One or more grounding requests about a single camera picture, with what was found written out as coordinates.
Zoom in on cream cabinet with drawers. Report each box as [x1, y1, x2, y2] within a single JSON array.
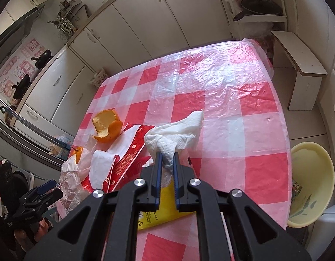
[[314, 68, 335, 153]]

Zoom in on white wooden bench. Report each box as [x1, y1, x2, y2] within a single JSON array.
[[271, 30, 328, 111]]

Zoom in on white shelf rack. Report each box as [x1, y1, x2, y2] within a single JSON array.
[[219, 0, 289, 40]]

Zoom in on white appliance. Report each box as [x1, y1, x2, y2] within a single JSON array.
[[314, 204, 335, 261]]

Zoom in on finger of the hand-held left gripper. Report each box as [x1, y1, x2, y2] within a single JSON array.
[[27, 180, 58, 197], [34, 189, 64, 208]]

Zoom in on pale yellow plastic basin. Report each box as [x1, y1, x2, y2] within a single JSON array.
[[286, 141, 335, 228]]

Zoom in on cream kitchen cabinets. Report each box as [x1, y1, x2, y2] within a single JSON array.
[[14, 0, 233, 139]]

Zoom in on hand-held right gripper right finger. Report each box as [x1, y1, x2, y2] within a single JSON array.
[[173, 152, 312, 261]]

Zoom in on white tissue paper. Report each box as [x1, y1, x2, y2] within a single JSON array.
[[59, 139, 97, 214]]

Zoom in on kitchen utensil rack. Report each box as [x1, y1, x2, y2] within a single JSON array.
[[55, 0, 89, 42]]

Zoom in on steel range hood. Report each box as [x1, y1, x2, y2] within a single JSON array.
[[0, 4, 45, 68]]

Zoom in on orange peel with stem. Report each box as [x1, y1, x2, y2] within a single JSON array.
[[68, 146, 84, 166]]

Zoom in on black wok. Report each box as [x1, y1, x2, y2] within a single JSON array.
[[233, 0, 283, 22]]

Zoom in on pink wall stickers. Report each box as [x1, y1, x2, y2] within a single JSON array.
[[0, 38, 47, 95]]

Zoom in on yellow plastic packet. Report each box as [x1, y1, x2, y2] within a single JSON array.
[[137, 181, 195, 230]]

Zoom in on red checkered plastic tablecloth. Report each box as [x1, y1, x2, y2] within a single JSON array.
[[57, 38, 293, 261]]

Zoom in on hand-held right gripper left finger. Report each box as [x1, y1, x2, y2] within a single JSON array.
[[24, 151, 161, 261]]

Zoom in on cream wall cabinet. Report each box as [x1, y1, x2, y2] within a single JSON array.
[[4, 0, 58, 22]]

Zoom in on red and white wrapper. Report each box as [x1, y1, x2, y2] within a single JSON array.
[[83, 124, 157, 196]]

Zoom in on white folded napkin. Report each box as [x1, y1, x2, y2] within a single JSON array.
[[91, 149, 115, 191]]

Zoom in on floral waste bin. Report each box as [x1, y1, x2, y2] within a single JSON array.
[[90, 68, 107, 88]]

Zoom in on white paper towel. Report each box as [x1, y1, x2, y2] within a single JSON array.
[[142, 109, 205, 188]]

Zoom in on curled orange peel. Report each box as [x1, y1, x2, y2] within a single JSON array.
[[92, 109, 122, 144]]

